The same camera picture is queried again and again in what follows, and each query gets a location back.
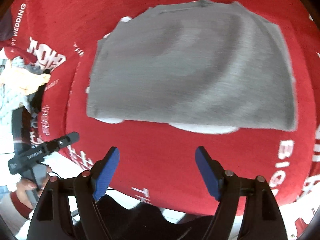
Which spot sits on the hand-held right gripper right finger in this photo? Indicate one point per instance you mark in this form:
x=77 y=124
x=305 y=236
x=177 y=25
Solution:
x=208 y=172

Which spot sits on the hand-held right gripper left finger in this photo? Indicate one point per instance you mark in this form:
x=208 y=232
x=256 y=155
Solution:
x=106 y=172

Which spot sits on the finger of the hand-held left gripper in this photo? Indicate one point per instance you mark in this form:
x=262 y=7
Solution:
x=17 y=130
x=63 y=141

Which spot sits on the grey sweater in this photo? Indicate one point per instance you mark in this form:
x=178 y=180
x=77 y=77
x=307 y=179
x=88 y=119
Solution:
x=190 y=70

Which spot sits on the person's left forearm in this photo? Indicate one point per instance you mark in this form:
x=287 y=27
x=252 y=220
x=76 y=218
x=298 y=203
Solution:
x=21 y=207

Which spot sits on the person's left hand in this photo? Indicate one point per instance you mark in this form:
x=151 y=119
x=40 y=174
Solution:
x=23 y=192

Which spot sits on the white patterned cloth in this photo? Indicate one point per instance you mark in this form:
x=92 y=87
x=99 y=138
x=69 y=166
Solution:
x=11 y=100

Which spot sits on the black cloth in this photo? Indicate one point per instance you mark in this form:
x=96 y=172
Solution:
x=38 y=97

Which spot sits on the red printed blanket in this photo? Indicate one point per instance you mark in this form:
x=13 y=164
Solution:
x=162 y=152

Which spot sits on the cream cloth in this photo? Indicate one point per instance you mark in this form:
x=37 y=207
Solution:
x=25 y=80

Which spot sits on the grey fuzzy cloth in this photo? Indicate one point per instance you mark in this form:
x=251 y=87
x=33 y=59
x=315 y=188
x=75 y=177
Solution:
x=27 y=66

